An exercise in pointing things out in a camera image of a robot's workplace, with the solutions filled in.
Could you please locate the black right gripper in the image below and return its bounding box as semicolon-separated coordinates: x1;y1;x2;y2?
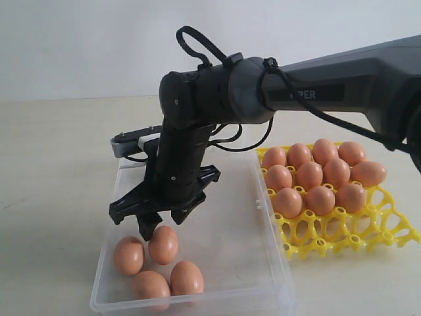
109;121;214;241

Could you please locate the brown egg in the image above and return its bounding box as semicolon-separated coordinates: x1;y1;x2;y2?
338;142;367;167
323;158;351;190
113;236;145;277
273;188;303;219
335;183;367;213
264;165;293;192
351;161;387;188
148;226;179;265
287;143;312;169
296;161;323;191
312;138;339;167
131;271;171;300
170;260;205;296
260;146;287;169
303;186;335;216

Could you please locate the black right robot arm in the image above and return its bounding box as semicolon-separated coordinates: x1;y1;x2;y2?
109;36;420;240

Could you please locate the clear plastic container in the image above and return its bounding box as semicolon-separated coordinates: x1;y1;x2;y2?
90;147;297;315

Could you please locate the yellow plastic egg tray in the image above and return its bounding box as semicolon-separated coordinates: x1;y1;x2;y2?
257;148;420;258

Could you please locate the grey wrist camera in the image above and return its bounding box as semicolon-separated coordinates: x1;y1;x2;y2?
111;125;162;158

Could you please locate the black cable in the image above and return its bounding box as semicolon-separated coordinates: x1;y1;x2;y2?
176;25;412;154

